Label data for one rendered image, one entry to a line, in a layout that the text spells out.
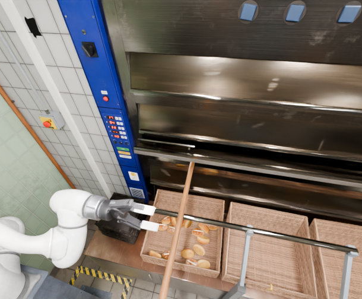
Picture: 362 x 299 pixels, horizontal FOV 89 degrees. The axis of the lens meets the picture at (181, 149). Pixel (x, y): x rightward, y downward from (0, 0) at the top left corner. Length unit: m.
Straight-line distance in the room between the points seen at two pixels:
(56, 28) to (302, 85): 1.10
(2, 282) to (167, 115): 1.05
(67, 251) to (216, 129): 0.85
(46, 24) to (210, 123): 0.88
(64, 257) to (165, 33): 0.94
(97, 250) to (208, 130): 1.28
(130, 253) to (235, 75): 1.44
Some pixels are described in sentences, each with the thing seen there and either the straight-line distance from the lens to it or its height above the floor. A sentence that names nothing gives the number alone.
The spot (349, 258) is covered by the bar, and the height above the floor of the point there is 1.13.
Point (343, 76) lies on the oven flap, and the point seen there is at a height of 1.84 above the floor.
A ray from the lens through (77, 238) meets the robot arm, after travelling 0.86.
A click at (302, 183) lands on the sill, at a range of 1.40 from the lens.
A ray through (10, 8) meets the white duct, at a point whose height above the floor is 2.04.
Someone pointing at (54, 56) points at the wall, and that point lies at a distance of 1.20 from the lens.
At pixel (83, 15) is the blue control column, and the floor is 2.03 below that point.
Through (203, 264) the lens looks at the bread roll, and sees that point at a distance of 1.55.
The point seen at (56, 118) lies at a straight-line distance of 1.42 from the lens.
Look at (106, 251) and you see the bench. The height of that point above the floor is 0.58.
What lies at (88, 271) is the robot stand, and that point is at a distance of 2.39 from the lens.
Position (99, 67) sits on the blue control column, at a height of 1.82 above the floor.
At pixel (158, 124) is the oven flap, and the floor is 1.51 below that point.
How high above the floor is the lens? 2.15
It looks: 44 degrees down
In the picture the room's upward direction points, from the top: 1 degrees counter-clockwise
